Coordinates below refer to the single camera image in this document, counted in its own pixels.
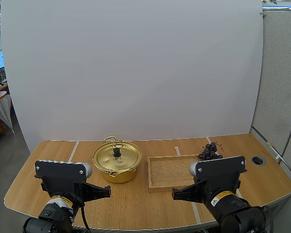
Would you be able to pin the white backdrop board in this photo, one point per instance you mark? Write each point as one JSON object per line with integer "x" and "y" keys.
{"x": 135, "y": 72}

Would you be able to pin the shallow wooden tray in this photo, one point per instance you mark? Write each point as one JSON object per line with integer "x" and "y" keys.
{"x": 169, "y": 173}

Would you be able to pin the bunch of dark toy grapes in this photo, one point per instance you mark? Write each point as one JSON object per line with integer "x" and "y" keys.
{"x": 208, "y": 153}

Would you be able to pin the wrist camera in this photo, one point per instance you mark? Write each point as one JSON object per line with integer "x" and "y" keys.
{"x": 218, "y": 170}
{"x": 59, "y": 172}

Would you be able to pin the gold lid with black knob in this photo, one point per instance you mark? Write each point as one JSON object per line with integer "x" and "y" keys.
{"x": 109, "y": 160}

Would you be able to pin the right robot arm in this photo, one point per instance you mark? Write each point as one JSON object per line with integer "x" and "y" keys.
{"x": 235, "y": 211}

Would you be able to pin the grey partition panel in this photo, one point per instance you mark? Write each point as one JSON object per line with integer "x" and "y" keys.
{"x": 279, "y": 85}

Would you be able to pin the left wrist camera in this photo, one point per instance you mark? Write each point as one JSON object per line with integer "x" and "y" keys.
{"x": 59, "y": 172}

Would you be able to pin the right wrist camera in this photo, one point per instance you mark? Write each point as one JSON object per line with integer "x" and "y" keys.
{"x": 218, "y": 170}

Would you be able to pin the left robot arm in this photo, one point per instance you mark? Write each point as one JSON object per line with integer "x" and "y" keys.
{"x": 53, "y": 218}

